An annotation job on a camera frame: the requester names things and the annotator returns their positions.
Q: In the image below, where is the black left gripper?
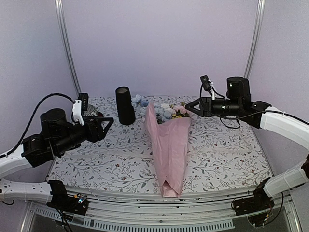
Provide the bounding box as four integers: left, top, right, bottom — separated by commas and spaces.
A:
54, 116, 114, 155

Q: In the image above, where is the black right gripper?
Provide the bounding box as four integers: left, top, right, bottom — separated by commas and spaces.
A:
186, 97, 242, 117

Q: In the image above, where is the pink flower bouquet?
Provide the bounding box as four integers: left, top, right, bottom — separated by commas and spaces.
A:
131, 95, 191, 198

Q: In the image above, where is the cream printed ribbon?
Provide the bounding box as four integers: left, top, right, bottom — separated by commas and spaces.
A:
63, 145, 259, 160

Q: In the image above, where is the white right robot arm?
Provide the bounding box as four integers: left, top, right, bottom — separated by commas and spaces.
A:
185, 75, 309, 211

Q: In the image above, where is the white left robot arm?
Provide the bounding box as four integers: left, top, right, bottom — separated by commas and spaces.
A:
0, 108, 114, 210

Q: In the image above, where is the black tapered vase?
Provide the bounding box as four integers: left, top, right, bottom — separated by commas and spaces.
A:
115, 86, 136, 125

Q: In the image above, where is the red lacquer saucer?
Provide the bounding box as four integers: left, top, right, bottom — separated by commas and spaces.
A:
97, 112, 104, 119

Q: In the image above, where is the striped grey teacup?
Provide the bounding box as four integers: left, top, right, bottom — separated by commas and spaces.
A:
83, 104, 98, 119

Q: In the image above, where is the floral patterned tablecloth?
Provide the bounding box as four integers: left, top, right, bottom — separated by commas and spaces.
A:
48, 97, 272, 194

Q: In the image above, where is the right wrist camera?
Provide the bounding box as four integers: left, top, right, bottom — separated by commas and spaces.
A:
200, 75, 215, 100

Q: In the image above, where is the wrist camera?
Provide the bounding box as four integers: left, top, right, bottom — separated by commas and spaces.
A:
71, 93, 89, 126
200, 75, 215, 100

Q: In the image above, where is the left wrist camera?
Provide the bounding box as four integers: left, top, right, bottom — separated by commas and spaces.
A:
71, 93, 89, 126

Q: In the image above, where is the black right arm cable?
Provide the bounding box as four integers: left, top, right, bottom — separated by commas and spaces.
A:
218, 115, 242, 129

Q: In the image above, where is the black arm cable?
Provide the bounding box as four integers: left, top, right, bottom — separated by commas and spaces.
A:
0, 93, 74, 159
218, 115, 242, 129

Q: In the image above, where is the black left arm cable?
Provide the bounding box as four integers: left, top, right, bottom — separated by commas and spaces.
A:
0, 93, 74, 159

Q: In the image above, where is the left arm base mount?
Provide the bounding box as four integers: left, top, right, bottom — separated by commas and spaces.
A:
46, 180, 89, 216

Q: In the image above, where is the aluminium front rail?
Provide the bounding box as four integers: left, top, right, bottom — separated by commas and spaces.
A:
21, 188, 302, 232

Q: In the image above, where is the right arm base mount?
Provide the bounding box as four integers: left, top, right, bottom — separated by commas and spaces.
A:
231, 177, 275, 227

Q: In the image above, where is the right aluminium frame post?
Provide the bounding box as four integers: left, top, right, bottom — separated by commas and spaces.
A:
244, 0, 265, 79

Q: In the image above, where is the aluminium frame post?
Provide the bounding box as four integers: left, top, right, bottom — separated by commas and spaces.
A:
55, 0, 82, 95
244, 0, 265, 79

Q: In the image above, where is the left aluminium frame post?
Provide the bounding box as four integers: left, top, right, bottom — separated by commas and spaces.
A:
55, 0, 82, 95

